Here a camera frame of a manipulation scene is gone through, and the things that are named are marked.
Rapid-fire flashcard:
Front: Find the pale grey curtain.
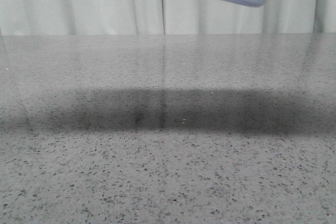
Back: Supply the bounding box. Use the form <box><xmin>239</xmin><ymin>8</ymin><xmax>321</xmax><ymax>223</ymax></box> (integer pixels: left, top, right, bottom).
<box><xmin>1</xmin><ymin>0</ymin><xmax>335</xmax><ymax>35</ymax></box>

